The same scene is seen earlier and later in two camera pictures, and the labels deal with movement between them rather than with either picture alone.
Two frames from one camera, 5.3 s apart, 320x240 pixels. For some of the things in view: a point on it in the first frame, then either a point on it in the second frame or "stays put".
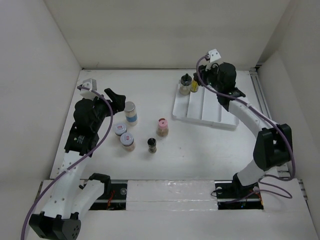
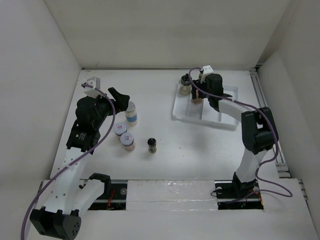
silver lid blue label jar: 130,110 stays put
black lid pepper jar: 152,144 stays put
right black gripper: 203,69 to 199,84
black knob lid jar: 186,81 stays put
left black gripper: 117,100 stays put
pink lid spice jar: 162,127 to 197,100
